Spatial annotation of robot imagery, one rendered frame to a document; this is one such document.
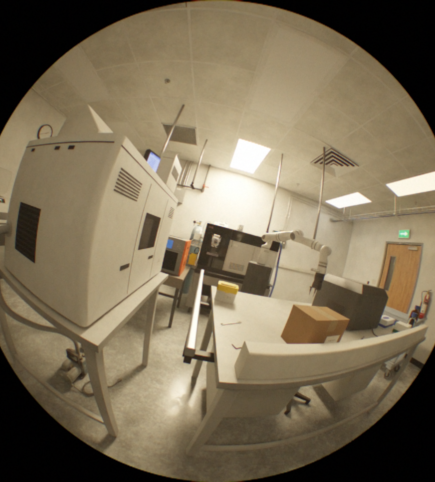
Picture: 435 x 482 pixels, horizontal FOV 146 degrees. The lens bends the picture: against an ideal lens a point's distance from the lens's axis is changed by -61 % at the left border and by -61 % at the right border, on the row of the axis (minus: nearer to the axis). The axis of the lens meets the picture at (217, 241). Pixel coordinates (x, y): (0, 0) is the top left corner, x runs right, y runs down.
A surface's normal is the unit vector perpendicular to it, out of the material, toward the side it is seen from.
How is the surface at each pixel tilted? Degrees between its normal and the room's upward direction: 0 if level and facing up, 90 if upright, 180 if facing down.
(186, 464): 0
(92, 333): 0
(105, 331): 0
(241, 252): 90
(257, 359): 90
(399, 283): 90
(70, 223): 90
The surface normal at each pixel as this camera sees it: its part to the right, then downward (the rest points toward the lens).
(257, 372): 0.05, 0.03
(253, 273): -0.30, -0.07
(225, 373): 0.25, -0.97
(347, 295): -0.97, -0.25
